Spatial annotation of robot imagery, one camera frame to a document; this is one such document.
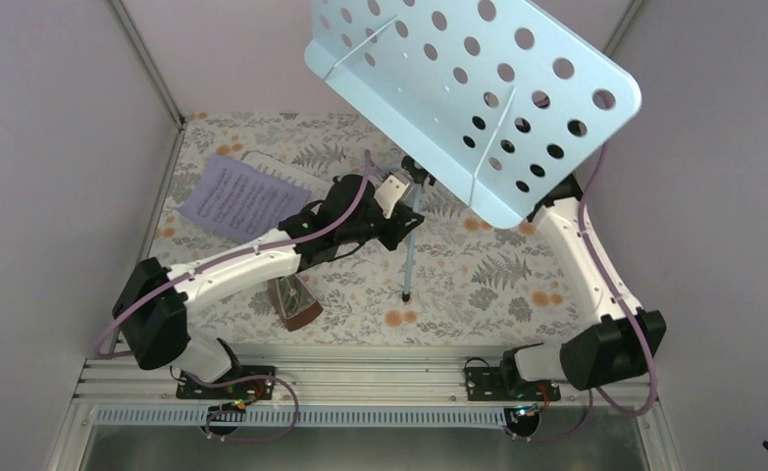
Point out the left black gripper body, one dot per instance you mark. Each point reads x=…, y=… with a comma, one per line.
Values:
x=395, y=225

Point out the perforated cable tray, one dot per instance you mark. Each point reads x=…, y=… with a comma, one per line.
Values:
x=314, y=416

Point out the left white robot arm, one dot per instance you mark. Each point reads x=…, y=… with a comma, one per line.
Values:
x=153, y=309

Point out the clear plastic metronome cover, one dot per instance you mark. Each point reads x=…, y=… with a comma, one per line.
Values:
x=293, y=295

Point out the lavender sheet music page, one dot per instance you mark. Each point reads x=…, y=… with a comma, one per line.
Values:
x=235, y=200

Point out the white sheet music page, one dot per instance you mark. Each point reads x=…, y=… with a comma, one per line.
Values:
x=267, y=164

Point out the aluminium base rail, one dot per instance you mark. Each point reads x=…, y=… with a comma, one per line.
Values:
x=351, y=375

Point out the light blue music stand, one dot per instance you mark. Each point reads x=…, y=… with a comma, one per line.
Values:
x=496, y=99

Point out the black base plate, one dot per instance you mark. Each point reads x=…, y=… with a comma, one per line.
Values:
x=487, y=384
x=244, y=392

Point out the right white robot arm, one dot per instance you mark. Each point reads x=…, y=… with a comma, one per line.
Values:
x=619, y=338

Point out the floral patterned table mat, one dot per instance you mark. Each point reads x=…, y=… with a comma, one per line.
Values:
x=472, y=284

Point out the brown wooden metronome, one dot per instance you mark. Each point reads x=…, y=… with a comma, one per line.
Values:
x=300, y=321

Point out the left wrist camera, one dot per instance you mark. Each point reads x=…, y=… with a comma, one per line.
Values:
x=391, y=191

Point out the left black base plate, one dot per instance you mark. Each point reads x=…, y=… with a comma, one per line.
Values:
x=244, y=392

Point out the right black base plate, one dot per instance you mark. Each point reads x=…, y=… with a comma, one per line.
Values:
x=487, y=384

